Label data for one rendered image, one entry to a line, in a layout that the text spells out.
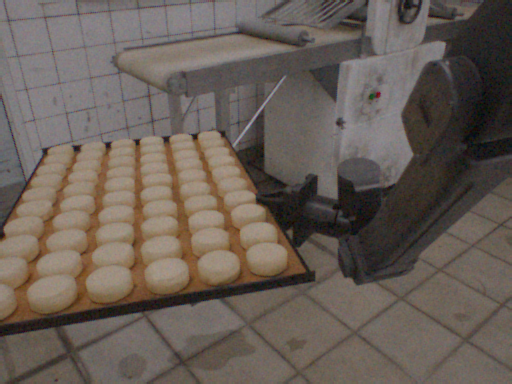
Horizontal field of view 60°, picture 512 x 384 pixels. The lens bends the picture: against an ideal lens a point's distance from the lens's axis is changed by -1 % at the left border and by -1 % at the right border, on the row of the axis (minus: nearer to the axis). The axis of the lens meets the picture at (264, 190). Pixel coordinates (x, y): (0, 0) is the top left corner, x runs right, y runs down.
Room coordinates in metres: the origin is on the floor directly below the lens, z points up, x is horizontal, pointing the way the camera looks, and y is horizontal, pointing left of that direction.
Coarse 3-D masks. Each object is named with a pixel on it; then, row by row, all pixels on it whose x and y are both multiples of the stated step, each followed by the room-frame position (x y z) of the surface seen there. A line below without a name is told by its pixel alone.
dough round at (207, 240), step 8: (200, 232) 0.49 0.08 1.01; (208, 232) 0.49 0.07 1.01; (216, 232) 0.49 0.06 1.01; (224, 232) 0.49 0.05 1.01; (192, 240) 0.47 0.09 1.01; (200, 240) 0.47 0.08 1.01; (208, 240) 0.47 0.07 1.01; (216, 240) 0.47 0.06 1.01; (224, 240) 0.47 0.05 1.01; (192, 248) 0.47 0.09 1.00; (200, 248) 0.46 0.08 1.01; (208, 248) 0.46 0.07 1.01; (216, 248) 0.46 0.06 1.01; (224, 248) 0.46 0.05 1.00; (200, 256) 0.46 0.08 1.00
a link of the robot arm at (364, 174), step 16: (352, 160) 0.56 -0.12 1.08; (368, 160) 0.55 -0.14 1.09; (352, 176) 0.52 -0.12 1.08; (368, 176) 0.52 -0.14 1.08; (352, 192) 0.51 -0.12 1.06; (368, 192) 0.50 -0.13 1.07; (352, 208) 0.51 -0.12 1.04; (368, 208) 0.50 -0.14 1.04; (352, 224) 0.50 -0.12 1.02; (368, 224) 0.50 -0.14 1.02; (352, 256) 0.47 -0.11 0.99; (352, 272) 0.45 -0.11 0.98
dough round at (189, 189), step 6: (186, 186) 0.64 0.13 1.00; (192, 186) 0.64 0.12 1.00; (198, 186) 0.64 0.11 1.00; (204, 186) 0.64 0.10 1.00; (180, 192) 0.63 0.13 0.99; (186, 192) 0.62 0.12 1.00; (192, 192) 0.62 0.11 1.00; (198, 192) 0.62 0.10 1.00; (204, 192) 0.63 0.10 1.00; (210, 192) 0.64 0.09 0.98; (180, 198) 0.63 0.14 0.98; (186, 198) 0.62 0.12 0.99
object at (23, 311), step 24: (168, 144) 0.93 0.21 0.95; (72, 168) 0.79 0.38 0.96; (240, 168) 0.77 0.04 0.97; (24, 192) 0.68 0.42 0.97; (96, 192) 0.67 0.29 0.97; (216, 192) 0.66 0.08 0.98; (96, 216) 0.58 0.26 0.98; (0, 240) 0.51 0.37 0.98; (144, 264) 0.45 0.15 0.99; (192, 264) 0.44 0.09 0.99; (240, 264) 0.44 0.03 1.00; (288, 264) 0.44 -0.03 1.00; (24, 288) 0.40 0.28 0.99; (144, 288) 0.40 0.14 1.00; (192, 288) 0.39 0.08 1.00; (24, 312) 0.36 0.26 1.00
